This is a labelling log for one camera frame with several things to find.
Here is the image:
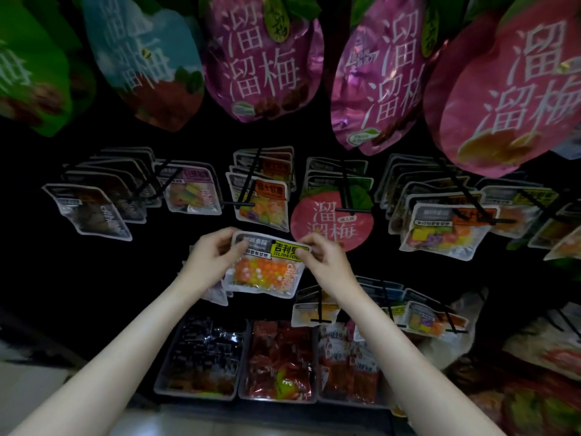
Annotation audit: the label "person's right hand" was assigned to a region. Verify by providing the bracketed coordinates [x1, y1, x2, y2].
[300, 233, 359, 300]

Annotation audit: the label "person's left hand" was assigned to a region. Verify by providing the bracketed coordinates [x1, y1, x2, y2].
[177, 226, 248, 300]

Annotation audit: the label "small pink round snack bag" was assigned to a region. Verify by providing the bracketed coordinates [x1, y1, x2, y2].
[290, 186, 375, 253]

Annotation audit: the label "clear mixed candy packets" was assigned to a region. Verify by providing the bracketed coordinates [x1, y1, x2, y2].
[156, 160, 223, 216]

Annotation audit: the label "row of small clear pouches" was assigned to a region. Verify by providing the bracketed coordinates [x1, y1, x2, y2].
[290, 277, 470, 342]

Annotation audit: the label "white red-label snack bag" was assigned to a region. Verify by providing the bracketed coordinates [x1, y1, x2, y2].
[504, 304, 581, 380]
[422, 290, 487, 371]

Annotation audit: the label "large teal round snack bag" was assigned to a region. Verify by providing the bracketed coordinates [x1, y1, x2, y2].
[82, 0, 205, 133]

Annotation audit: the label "row of red orange pouches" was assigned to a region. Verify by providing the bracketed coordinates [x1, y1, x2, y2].
[445, 358, 581, 436]

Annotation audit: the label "large green round snack bag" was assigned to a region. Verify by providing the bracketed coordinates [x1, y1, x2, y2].
[0, 0, 76, 137]

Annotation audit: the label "person's left forearm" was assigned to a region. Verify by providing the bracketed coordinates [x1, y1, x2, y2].
[9, 281, 214, 436]

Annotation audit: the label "person's right forearm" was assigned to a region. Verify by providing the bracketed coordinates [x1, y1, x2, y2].
[331, 281, 505, 436]

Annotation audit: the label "clear tray of dark candies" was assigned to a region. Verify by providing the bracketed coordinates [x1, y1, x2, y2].
[154, 315, 248, 400]

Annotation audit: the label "clear tray of mixed candies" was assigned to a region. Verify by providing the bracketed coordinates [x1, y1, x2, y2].
[316, 322, 392, 407]

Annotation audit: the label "clear tray of red candies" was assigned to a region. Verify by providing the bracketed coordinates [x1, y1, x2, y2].
[238, 319, 319, 403]

